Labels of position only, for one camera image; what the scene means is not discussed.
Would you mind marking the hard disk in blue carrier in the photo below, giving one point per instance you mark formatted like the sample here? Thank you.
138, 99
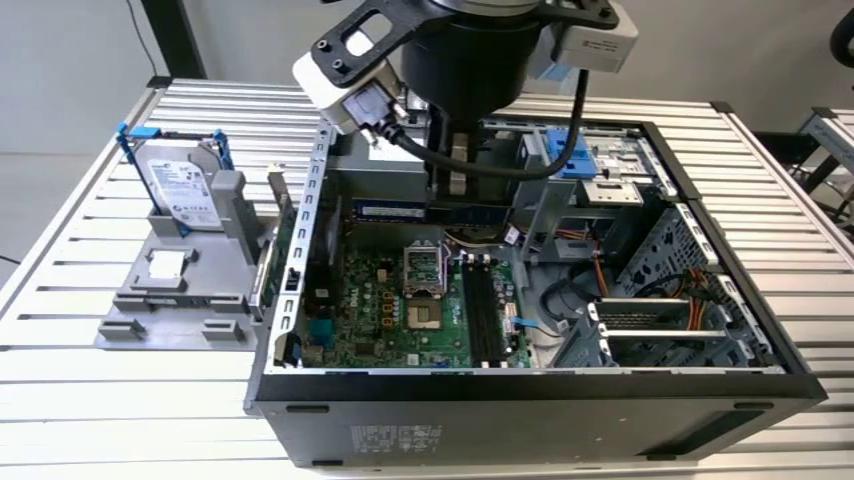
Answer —
177, 185

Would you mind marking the green motherboard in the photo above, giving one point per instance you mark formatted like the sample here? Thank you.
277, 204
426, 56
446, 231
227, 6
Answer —
374, 320

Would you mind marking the metal slat side table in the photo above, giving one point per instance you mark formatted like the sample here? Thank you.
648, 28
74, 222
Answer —
830, 127

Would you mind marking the grey power supply unit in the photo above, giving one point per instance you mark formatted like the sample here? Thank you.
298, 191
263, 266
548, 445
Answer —
381, 182

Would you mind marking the silver CPU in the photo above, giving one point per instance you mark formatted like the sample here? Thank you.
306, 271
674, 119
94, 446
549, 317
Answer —
165, 267

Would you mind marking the green RAM stick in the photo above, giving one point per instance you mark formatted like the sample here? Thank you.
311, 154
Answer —
387, 211

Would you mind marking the black RAM slot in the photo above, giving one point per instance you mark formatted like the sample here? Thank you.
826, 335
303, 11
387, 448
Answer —
473, 310
489, 310
481, 310

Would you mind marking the blue drive bay latch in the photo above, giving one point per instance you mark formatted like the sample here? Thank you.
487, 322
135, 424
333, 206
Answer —
568, 152

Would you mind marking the grey parts rack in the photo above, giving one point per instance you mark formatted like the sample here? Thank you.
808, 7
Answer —
214, 260

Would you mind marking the black camera bracket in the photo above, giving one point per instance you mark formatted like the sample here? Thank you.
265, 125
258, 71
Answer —
331, 54

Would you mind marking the silver disk bay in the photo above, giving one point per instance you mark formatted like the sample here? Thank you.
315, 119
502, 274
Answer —
654, 335

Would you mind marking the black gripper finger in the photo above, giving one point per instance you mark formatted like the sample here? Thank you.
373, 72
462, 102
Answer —
441, 160
474, 165

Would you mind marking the silver drive bay cage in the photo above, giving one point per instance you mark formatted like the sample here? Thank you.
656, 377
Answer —
554, 200

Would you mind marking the green graphics card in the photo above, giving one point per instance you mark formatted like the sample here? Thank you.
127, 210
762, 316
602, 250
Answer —
286, 235

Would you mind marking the CPU socket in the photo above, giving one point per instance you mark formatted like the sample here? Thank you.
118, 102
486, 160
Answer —
426, 315

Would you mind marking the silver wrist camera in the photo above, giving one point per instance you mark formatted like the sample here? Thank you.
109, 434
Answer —
321, 97
594, 50

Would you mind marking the black table corner cap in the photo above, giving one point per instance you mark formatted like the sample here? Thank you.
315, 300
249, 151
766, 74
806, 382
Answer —
721, 107
161, 82

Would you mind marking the black frame post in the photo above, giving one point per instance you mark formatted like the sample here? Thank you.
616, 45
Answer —
175, 40

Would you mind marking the round black case speaker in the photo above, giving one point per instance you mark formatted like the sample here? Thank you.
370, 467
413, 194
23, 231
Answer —
482, 234

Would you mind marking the black open PC case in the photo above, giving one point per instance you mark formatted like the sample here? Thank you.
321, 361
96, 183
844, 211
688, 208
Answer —
467, 425

